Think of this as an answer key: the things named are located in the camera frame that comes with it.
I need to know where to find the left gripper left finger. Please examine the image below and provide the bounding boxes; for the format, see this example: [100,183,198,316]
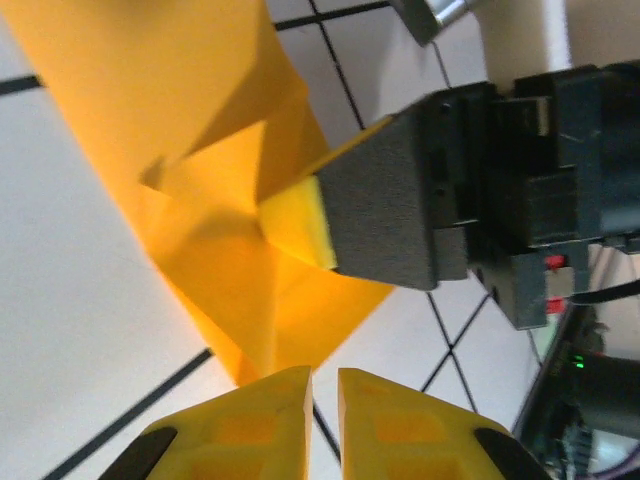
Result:
[99,365,315,480]

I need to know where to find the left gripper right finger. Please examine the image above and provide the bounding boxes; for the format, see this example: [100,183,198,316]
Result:
[337,367,554,480]

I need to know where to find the thin black cable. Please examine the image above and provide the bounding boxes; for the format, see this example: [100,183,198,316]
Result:
[568,279,640,307]

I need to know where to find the aluminium frame post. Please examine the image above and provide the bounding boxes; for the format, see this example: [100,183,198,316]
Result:
[388,0,477,49]

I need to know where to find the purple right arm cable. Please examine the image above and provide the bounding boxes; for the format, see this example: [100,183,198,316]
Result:
[597,454,640,480]

